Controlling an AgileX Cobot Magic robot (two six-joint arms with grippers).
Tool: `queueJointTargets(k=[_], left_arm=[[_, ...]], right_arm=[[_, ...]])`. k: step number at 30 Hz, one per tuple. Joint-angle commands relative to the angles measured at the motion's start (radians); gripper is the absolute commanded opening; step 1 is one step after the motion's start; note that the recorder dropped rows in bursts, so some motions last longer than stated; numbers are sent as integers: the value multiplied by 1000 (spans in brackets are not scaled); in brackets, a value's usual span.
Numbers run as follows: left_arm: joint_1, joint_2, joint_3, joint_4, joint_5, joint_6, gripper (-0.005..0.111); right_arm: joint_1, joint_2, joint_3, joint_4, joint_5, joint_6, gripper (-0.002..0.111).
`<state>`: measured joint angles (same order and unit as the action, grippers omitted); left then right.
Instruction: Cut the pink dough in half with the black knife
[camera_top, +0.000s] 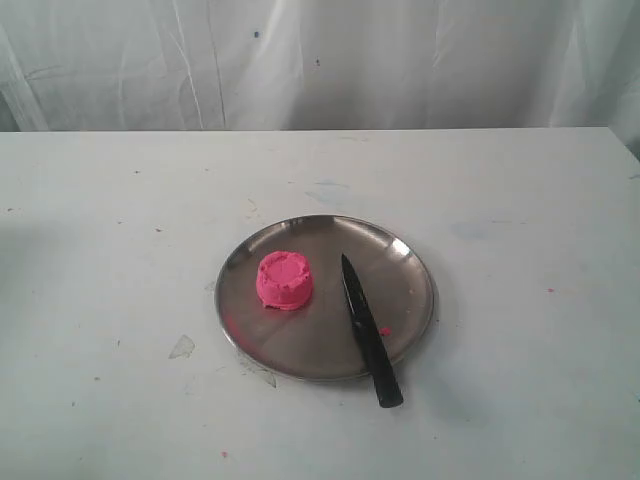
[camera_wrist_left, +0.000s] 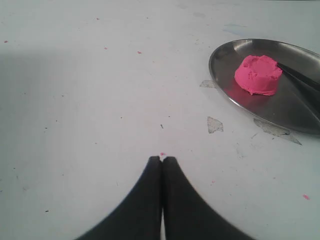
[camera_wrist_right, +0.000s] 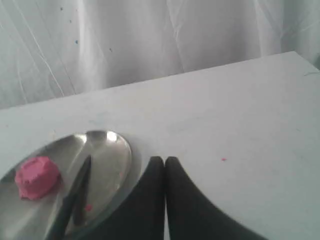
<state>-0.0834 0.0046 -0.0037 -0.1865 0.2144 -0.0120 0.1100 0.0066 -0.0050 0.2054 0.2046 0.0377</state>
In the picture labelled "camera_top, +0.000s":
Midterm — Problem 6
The pink play dough lump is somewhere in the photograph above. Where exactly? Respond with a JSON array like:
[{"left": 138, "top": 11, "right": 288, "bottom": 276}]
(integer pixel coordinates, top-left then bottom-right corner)
[{"left": 256, "top": 251, "right": 314, "bottom": 311}]

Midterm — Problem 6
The black knife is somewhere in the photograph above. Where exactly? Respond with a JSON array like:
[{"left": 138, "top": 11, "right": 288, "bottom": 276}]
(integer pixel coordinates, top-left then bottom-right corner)
[{"left": 341, "top": 254, "right": 404, "bottom": 409}]

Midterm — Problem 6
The white backdrop curtain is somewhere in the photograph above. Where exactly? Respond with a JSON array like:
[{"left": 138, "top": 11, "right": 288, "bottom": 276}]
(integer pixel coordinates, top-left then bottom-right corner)
[{"left": 1, "top": 1, "right": 639, "bottom": 142}]

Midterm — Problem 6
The round stainless steel plate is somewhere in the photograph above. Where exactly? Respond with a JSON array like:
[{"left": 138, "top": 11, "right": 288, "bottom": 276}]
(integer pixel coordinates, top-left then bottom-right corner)
[{"left": 214, "top": 215, "right": 436, "bottom": 381}]

